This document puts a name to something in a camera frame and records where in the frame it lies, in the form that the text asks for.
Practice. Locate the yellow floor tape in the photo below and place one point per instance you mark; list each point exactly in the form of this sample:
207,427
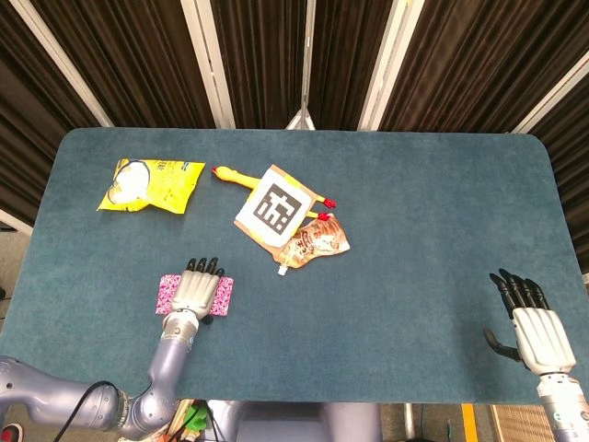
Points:
469,423

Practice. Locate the brown spouted sauce pouch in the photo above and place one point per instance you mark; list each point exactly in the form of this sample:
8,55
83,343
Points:
313,244

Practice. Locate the black pleated curtain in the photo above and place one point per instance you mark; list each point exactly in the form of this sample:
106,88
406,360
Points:
138,60

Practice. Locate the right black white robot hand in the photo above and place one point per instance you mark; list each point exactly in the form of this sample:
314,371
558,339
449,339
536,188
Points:
543,340

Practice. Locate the cardboard with black marker tag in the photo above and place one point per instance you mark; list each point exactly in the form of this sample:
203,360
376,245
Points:
275,207

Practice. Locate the grey robot torso base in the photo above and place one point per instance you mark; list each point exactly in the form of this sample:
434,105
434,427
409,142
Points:
294,421

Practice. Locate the green plastic object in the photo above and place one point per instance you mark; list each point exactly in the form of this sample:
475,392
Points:
195,419

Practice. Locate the white frame pole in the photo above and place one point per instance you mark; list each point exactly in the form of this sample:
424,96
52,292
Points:
304,69
552,96
391,60
60,60
209,60

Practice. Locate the cardboard box clutter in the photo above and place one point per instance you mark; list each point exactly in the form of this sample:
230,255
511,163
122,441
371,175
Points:
181,421

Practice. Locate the yellow rubber chicken toy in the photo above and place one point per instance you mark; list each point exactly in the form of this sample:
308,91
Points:
234,176

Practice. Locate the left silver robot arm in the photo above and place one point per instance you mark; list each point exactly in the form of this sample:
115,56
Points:
170,364

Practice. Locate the yellow snack bag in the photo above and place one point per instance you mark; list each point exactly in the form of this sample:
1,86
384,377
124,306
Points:
152,184

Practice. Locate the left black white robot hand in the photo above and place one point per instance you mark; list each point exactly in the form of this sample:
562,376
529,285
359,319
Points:
195,292

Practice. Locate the blue felt table cover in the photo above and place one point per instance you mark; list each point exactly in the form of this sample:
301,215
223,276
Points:
368,299

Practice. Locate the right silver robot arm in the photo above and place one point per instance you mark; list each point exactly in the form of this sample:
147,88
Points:
563,407

